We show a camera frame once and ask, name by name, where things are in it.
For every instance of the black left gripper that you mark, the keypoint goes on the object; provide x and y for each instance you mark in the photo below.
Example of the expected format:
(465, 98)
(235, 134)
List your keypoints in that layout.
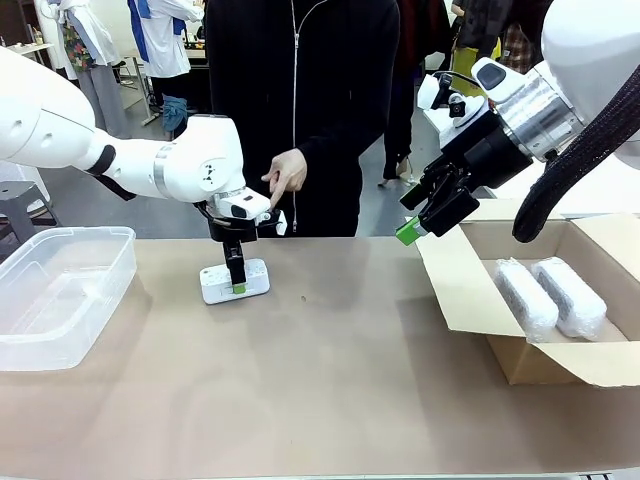
(232, 231)

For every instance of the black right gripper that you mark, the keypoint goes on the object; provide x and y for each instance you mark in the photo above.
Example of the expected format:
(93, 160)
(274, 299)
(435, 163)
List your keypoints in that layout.
(492, 155)

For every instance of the unwrapped white clock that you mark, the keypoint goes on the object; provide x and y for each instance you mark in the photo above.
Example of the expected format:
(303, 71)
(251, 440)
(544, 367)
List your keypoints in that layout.
(220, 290)

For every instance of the bubble-wrapped white clock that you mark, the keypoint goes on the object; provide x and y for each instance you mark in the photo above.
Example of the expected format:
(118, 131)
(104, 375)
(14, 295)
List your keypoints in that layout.
(525, 300)

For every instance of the bubble-wrapped clock showing display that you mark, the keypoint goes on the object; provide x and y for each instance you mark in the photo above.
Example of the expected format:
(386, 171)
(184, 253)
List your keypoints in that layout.
(575, 300)

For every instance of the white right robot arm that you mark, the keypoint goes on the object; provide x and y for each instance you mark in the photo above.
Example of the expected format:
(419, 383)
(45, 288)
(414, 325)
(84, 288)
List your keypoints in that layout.
(575, 60)

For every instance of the person's right forearm black sleeve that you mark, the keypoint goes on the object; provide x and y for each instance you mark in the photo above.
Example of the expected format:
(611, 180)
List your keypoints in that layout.
(330, 147)

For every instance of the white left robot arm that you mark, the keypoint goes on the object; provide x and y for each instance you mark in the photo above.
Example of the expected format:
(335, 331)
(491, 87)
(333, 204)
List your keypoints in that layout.
(125, 160)

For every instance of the person's right hand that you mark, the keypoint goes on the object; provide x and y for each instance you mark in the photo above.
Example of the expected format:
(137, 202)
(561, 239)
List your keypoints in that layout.
(289, 172)

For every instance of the brown cardboard box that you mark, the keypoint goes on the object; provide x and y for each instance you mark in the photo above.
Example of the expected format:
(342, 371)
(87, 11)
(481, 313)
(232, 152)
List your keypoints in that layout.
(465, 290)

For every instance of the hanging blue denim garment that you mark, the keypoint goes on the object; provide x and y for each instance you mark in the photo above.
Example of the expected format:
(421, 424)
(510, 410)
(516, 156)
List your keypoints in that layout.
(175, 115)

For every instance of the plaid shirt orange skirt mannequin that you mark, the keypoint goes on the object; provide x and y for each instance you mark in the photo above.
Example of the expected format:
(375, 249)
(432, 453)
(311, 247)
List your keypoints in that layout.
(517, 47)

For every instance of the clear plastic bin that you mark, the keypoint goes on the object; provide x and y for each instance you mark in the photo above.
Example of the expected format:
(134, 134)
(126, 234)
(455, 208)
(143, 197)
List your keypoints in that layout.
(60, 300)

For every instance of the person torso black hoodie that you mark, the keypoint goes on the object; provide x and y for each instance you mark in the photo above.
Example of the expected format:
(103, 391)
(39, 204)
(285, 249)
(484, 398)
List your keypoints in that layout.
(300, 75)

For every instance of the grey plastic stool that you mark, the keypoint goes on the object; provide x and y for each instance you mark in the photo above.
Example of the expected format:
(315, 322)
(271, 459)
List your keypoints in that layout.
(25, 205)

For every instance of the person in white coat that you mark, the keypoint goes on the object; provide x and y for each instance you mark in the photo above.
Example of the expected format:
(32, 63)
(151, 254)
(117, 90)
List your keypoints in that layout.
(165, 40)

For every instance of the mannequin white coat grey trousers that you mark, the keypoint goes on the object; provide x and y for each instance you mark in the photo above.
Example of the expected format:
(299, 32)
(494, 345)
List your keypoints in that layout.
(95, 65)

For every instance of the light wooden background desk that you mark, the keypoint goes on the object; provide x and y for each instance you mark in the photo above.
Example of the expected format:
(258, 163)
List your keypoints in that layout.
(20, 52)

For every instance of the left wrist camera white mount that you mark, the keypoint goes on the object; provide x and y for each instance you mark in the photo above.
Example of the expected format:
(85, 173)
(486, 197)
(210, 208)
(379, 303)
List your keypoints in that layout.
(274, 222)

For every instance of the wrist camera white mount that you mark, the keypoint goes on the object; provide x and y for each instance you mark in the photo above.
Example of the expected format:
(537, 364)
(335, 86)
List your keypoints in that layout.
(450, 100)
(274, 222)

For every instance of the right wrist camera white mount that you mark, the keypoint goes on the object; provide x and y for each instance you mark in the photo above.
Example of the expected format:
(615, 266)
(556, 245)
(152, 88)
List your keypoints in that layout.
(450, 100)

